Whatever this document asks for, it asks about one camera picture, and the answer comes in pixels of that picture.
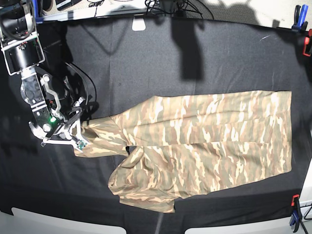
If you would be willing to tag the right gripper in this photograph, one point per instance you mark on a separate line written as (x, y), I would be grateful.
(53, 126)

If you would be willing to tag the camouflage t-shirt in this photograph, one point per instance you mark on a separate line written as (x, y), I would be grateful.
(178, 147)

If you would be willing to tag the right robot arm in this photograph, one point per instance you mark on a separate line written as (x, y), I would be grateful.
(56, 114)

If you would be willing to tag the black table cloth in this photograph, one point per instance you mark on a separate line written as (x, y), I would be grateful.
(171, 57)

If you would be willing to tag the white tape patch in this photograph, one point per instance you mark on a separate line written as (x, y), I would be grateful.
(138, 23)

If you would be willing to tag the orange clamp bottom right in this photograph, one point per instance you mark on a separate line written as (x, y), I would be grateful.
(296, 213)

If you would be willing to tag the orange clamp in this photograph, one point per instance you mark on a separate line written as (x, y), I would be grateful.
(296, 213)
(307, 48)

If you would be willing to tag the blue clamp top right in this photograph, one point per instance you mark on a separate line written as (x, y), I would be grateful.
(300, 24)

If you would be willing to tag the orange clamp top right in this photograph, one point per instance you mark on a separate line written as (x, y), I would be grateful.
(307, 48)

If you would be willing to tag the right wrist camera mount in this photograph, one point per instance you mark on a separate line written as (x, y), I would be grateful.
(60, 140)

